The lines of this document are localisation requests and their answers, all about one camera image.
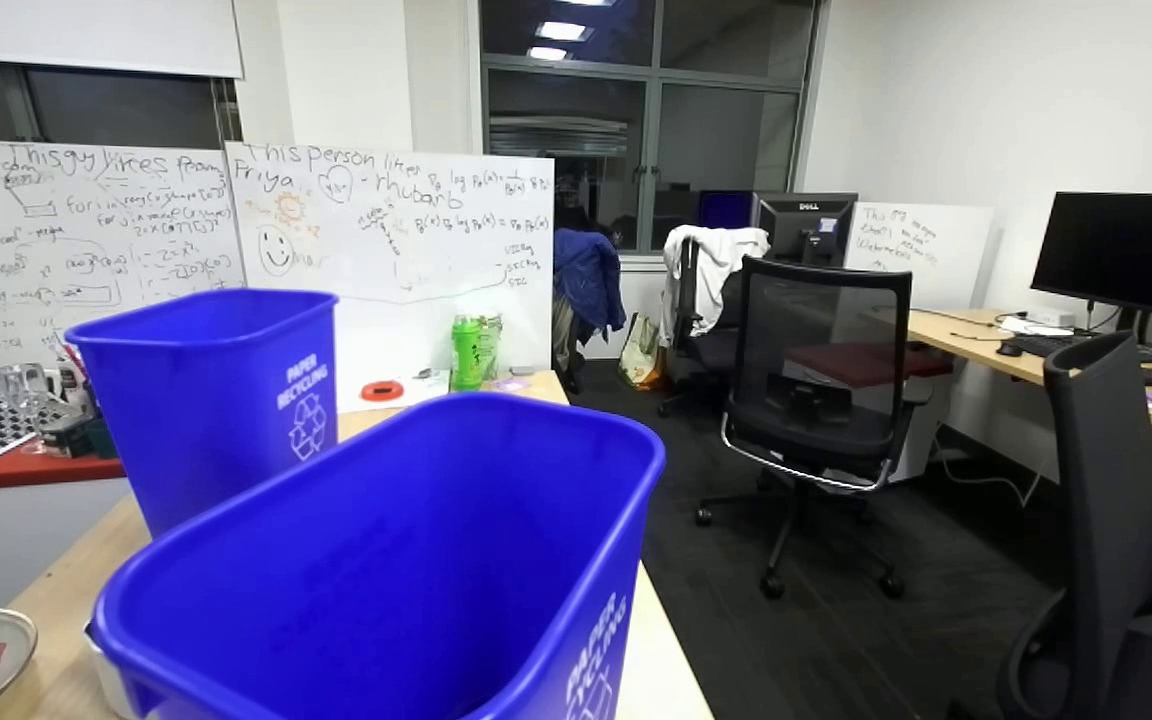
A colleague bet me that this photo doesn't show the white yellow shopping bag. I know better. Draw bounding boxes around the white yellow shopping bag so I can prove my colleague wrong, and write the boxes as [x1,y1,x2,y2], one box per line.
[620,311,669,394]

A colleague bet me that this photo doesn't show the blue jacket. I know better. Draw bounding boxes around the blue jacket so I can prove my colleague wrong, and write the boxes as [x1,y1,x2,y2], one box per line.
[553,228,627,349]

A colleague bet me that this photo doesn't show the green plastic bottle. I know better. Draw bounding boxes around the green plastic bottle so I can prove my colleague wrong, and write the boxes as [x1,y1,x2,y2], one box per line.
[448,311,508,394]

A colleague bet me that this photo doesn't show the black chair under jacket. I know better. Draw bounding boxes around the black chair under jacket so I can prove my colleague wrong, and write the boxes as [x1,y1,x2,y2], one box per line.
[659,237,757,404]

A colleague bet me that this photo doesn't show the white jacket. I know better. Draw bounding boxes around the white jacket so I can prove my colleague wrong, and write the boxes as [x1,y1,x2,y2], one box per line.
[659,219,773,340]

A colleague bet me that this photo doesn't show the whiteboard with smiley drawing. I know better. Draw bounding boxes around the whiteboard with smiley drawing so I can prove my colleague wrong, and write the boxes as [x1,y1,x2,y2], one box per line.
[223,139,560,404]

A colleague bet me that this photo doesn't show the black mesh office chair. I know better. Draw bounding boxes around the black mesh office chair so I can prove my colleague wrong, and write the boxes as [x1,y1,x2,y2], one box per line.
[692,253,922,603]

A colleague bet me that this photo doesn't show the large dark window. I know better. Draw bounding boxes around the large dark window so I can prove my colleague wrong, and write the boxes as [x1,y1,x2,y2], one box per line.
[477,0,827,255]

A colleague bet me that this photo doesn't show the small black computer monitor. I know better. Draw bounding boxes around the small black computer monitor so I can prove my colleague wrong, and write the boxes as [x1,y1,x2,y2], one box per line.
[754,186,862,273]

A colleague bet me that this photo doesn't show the blue paper recycling bin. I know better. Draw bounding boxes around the blue paper recycling bin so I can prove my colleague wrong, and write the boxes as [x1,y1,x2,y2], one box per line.
[65,284,345,540]
[86,390,671,720]

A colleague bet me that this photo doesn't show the small white whiteboard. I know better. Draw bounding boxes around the small white whiteboard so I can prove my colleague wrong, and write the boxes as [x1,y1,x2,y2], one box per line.
[845,194,1001,314]

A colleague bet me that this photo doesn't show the wooden office desk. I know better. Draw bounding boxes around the wooden office desk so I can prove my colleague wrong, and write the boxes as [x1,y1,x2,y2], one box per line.
[905,306,1152,443]

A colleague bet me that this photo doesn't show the black keyboard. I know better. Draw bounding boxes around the black keyboard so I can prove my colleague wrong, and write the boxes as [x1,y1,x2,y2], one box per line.
[997,327,1077,359]

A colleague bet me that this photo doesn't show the whiteboard with dense handwriting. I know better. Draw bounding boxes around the whiteboard with dense handwriting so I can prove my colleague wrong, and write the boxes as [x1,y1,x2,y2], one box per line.
[0,134,249,376]

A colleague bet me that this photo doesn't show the black solid-back office chair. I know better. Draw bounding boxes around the black solid-back office chair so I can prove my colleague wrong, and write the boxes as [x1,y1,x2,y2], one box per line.
[1009,331,1152,720]

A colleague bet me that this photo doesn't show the large black computer monitor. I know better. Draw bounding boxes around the large black computer monitor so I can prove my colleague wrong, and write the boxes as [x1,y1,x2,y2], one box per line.
[1030,186,1152,350]

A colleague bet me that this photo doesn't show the red shelf board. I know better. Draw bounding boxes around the red shelf board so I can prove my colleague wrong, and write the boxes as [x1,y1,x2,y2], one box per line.
[0,443,129,496]

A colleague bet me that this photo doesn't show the white roller blind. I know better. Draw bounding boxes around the white roller blind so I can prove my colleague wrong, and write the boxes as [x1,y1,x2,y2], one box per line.
[0,0,244,78]

